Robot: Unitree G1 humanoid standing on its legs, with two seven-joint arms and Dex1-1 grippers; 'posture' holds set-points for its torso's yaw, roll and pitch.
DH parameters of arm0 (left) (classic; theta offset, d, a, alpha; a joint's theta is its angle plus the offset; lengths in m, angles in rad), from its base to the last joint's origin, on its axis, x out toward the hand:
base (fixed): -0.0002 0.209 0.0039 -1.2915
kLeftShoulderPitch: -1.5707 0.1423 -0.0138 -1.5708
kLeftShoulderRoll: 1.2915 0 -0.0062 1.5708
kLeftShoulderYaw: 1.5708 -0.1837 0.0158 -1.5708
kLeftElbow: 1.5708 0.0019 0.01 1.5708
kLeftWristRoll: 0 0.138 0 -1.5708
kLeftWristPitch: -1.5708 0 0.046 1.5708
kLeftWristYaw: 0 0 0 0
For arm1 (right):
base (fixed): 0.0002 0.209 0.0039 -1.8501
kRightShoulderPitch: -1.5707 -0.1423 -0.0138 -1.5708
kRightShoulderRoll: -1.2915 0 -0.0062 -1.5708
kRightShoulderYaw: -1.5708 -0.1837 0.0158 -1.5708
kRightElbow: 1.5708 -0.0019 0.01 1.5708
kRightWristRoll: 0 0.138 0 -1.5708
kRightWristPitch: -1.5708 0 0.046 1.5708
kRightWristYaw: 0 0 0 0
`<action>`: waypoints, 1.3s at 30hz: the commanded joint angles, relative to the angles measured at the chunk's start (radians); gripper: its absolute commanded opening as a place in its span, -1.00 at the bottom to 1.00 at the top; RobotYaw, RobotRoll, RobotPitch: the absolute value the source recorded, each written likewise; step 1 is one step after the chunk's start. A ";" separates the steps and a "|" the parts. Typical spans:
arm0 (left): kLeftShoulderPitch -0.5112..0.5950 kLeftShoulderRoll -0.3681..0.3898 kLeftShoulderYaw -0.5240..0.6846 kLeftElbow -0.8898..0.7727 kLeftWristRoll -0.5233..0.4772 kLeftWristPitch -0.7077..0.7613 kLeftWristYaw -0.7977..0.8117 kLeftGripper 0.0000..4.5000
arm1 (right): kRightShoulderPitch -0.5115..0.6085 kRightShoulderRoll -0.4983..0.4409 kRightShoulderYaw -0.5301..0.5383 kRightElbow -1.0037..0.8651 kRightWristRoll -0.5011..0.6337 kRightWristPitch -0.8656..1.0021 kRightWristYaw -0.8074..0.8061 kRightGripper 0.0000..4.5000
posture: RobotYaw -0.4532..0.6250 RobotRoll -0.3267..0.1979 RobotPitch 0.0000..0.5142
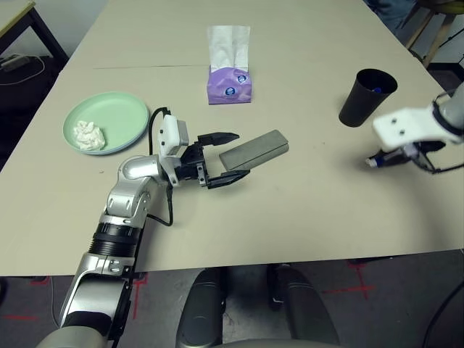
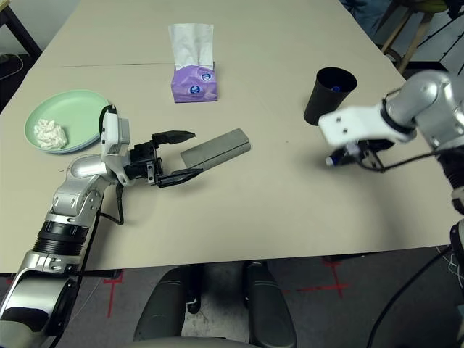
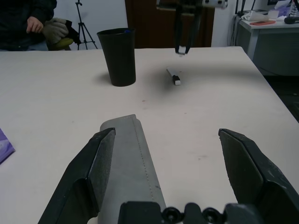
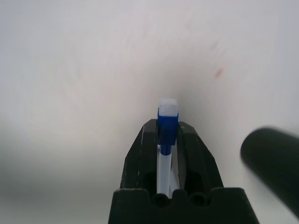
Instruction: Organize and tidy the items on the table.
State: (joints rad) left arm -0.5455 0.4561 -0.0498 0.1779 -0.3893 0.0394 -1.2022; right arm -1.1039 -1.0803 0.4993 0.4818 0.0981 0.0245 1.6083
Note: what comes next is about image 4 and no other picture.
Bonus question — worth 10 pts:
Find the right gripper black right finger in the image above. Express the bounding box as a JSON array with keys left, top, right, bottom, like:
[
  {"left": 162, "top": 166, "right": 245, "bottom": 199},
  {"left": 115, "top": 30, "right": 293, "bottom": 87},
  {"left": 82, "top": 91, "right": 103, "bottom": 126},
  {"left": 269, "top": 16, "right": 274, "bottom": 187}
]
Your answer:
[{"left": 176, "top": 121, "right": 226, "bottom": 194}]

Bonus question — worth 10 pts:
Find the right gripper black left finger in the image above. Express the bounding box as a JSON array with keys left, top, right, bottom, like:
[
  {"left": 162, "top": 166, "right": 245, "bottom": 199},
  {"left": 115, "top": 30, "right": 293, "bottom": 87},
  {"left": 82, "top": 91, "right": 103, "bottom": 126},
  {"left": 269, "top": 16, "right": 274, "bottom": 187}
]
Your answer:
[{"left": 119, "top": 118, "right": 162, "bottom": 194}]

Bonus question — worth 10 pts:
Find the white pen with blue cap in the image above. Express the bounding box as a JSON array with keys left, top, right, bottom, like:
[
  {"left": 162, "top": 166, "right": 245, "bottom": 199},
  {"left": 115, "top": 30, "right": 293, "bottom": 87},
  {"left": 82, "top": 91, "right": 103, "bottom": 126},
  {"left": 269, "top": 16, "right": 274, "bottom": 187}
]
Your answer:
[{"left": 157, "top": 97, "right": 180, "bottom": 196}]

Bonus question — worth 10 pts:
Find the black cup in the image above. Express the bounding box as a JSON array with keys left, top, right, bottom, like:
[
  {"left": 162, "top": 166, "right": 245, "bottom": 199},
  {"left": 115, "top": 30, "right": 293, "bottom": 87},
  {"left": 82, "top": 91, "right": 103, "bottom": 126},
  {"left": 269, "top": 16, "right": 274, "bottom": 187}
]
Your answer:
[{"left": 240, "top": 126, "right": 299, "bottom": 212}]

